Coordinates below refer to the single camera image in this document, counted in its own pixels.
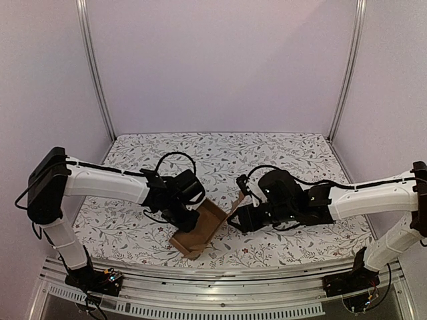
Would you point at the aluminium corner post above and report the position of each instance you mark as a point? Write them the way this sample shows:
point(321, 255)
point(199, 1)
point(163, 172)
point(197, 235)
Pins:
point(349, 70)
point(83, 17)

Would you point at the right aluminium corner post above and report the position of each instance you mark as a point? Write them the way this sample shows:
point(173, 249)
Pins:
point(349, 70)

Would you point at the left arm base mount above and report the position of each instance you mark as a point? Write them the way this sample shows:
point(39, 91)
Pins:
point(87, 279)

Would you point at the brown cardboard paper box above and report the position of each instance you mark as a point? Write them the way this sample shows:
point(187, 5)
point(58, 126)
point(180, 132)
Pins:
point(211, 218)

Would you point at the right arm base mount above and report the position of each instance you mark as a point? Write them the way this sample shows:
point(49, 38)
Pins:
point(349, 282)

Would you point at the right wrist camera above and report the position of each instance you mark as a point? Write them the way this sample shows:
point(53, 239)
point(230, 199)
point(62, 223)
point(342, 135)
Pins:
point(243, 184)

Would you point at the floral patterned table mat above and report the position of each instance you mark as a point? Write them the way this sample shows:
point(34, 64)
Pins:
point(118, 230)

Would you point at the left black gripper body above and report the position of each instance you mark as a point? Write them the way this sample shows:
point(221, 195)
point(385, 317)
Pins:
point(170, 213)

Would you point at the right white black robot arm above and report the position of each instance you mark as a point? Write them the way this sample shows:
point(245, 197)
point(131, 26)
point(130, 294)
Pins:
point(405, 192)

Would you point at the left aluminium corner post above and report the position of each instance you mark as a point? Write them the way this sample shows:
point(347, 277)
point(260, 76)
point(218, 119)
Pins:
point(83, 17)

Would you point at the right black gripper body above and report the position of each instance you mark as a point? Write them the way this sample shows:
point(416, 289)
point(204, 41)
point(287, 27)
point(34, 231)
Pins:
point(249, 219)

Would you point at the aluminium front rail frame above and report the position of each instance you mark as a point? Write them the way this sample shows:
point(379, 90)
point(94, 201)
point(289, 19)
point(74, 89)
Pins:
point(155, 292)

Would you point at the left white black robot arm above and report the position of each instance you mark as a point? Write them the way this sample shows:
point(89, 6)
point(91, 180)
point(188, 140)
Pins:
point(58, 175)

